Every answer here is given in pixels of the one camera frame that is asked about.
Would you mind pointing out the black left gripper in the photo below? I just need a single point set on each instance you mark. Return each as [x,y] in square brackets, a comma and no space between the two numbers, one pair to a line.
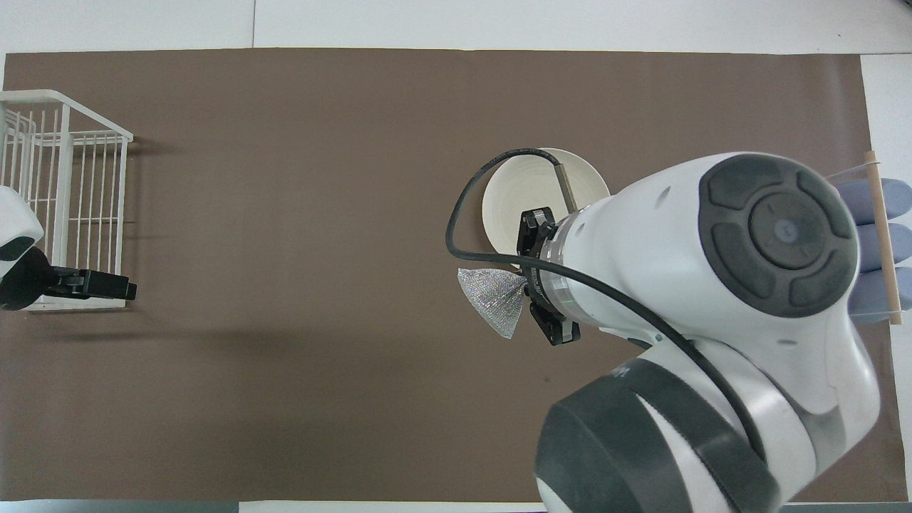
[64,281]

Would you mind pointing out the cream round plate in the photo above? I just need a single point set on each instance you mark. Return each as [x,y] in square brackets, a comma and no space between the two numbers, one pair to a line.
[527,192]

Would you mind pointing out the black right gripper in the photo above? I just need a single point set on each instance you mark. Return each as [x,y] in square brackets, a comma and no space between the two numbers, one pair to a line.
[531,228]

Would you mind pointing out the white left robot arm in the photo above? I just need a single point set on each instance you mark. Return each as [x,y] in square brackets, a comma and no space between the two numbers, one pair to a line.
[18,221]

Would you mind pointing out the brown table mat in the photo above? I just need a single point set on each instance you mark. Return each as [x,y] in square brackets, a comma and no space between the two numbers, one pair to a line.
[285,356]

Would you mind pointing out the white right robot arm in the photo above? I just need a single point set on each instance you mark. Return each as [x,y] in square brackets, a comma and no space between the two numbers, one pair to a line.
[712,320]

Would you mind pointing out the silver foil bag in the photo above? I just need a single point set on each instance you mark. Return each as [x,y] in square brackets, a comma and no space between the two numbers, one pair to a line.
[495,299]

